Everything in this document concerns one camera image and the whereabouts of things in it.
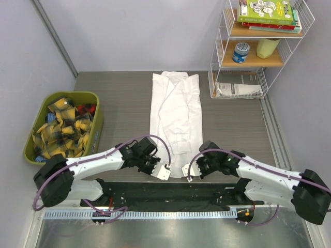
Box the white long sleeve shirt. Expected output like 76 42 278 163
149 71 203 178

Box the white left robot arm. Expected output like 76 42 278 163
33 134 171 211

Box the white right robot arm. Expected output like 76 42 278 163
188 141 330 225

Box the red black plaid shirt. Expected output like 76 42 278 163
76 103 97 116

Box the olive green plastic bin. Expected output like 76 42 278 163
24 91 104 166

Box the yellow plaid flannel shirt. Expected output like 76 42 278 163
42 96 94 158

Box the grey setup guide booklet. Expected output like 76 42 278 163
215 72 263 98

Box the blue white round tin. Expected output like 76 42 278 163
232 42 250 64

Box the pale yellow faceted cup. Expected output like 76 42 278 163
257 38 280 59

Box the red middle book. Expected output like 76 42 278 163
242 22 296 30

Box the green top book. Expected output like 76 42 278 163
237 0 294 25

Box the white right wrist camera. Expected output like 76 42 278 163
182 162 202 182

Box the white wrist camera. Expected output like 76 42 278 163
151 163 171 180
182 162 202 182

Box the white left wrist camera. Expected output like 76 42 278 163
151 163 171 180

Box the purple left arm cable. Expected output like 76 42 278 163
32 134 171 225

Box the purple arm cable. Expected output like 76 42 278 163
187 149 331 227
32 134 171 225

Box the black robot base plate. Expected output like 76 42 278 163
82 180 264 212

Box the white slotted cable duct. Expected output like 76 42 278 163
43 208 237 220

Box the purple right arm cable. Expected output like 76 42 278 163
187 149 331 227

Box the aluminium rail frame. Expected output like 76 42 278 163
31 185 317 210

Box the white wire shelf rack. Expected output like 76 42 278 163
208 1 315 99

